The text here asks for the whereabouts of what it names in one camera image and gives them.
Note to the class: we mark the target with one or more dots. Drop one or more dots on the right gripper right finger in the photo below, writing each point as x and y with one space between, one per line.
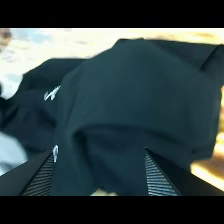
170 180

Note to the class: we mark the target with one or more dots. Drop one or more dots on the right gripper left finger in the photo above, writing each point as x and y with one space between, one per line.
31 178

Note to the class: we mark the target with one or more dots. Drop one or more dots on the black T-shirt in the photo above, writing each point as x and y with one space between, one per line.
133 100

